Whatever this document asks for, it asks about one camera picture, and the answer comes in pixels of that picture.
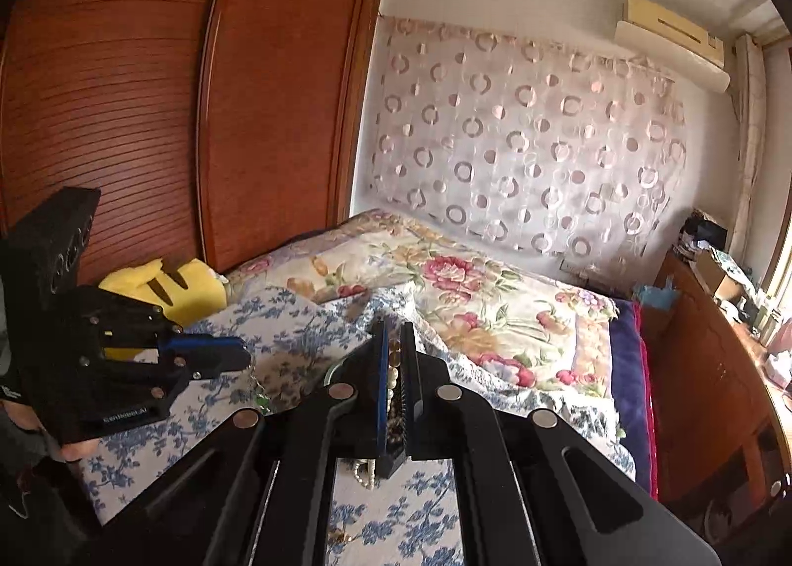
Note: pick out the wooden wardrobe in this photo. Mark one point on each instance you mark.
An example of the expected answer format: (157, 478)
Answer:
(154, 108)

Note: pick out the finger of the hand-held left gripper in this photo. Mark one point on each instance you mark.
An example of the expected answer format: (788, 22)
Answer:
(216, 363)
(204, 344)

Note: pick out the person's left hand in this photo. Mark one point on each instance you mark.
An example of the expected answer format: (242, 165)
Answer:
(73, 449)

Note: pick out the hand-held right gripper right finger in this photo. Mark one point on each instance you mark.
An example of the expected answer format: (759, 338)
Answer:
(411, 405)

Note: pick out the white wrapped pipe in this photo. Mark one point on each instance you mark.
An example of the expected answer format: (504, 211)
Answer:
(750, 126)

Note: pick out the low wooden cabinet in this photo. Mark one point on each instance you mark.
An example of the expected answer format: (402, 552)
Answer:
(699, 386)

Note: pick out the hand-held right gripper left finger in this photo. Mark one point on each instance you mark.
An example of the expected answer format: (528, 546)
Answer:
(382, 368)

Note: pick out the cardboard box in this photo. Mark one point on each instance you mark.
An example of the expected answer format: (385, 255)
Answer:
(711, 278)

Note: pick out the cream wall air conditioner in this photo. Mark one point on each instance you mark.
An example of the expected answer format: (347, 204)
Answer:
(674, 40)

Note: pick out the circle patterned sheer curtain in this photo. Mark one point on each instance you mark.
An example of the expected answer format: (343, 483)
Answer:
(526, 145)

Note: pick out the blue floral cloth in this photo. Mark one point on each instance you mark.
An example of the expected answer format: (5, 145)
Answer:
(297, 331)

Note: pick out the pink floral bedspread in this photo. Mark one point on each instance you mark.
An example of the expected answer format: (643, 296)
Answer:
(470, 300)

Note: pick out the yellow plush toy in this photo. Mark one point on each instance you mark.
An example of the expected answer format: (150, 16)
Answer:
(198, 287)

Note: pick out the light blue tissue pack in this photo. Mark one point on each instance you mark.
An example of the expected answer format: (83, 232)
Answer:
(654, 297)

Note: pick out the pile of dark clothes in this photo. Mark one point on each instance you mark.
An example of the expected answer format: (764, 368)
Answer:
(702, 232)

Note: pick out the white tissue box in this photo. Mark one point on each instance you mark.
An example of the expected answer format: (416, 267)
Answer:
(781, 368)

